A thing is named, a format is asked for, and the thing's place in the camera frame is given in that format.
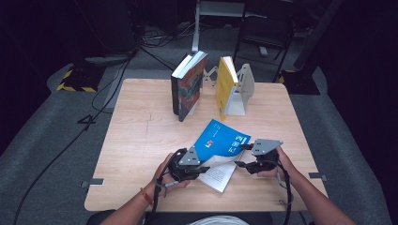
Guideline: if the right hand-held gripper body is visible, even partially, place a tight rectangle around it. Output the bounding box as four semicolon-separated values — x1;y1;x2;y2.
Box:
248;139;284;175

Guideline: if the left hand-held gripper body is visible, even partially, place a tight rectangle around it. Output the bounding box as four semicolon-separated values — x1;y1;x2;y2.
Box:
168;145;201;182

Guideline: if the blue book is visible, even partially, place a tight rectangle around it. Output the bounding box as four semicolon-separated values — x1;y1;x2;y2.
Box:
191;118;253;194

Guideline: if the grey expandable metal book stand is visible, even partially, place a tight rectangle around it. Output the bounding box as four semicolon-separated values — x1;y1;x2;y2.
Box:
203;63;255;116

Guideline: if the yellow book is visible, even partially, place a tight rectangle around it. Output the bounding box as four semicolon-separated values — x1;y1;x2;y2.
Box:
215;55;239;122

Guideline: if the black hardcover book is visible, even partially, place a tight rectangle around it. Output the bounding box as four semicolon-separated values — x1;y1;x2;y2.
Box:
170;53;193;116

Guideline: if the red illustrated book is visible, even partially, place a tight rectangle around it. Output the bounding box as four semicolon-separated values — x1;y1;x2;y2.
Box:
176;50;208;123

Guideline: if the person's right hand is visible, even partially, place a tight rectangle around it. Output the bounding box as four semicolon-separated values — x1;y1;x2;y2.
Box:
256;147;297;188

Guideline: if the person's left hand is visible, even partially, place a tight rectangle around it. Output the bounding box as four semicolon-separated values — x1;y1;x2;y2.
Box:
145;153;191;204

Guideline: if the person's white shirt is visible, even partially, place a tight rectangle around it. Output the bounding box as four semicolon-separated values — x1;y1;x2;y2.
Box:
186;215;250;225

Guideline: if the black chair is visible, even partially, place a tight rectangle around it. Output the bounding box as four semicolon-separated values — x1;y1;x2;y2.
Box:
231;0;297;83

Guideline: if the red string bracelet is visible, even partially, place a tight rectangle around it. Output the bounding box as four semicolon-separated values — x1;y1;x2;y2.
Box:
139;187;155;207

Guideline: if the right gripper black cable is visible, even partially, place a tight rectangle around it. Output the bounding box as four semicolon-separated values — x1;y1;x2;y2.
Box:
275;162;295;225

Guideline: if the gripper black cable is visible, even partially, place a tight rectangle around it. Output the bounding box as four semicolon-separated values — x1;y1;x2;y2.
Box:
275;162;295;225
144;174;170;225

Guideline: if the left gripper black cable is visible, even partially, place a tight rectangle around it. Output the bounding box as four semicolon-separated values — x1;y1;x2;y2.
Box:
144;174;170;225

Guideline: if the grey metal table bracket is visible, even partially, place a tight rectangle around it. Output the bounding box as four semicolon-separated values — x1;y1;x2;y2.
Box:
308;172;328;183
80;177;105;189

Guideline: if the long black floor cable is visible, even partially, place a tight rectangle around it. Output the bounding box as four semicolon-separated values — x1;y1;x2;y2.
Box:
12;46;139;225

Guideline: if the white desk frame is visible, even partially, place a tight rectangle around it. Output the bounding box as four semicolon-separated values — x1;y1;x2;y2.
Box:
191;0;247;54

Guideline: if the black slanted stand post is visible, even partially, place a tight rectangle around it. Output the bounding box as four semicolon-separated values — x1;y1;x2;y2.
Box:
294;0;344;69

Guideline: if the bundle of floor cables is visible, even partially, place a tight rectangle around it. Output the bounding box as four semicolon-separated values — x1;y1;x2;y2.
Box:
137;22;195;73

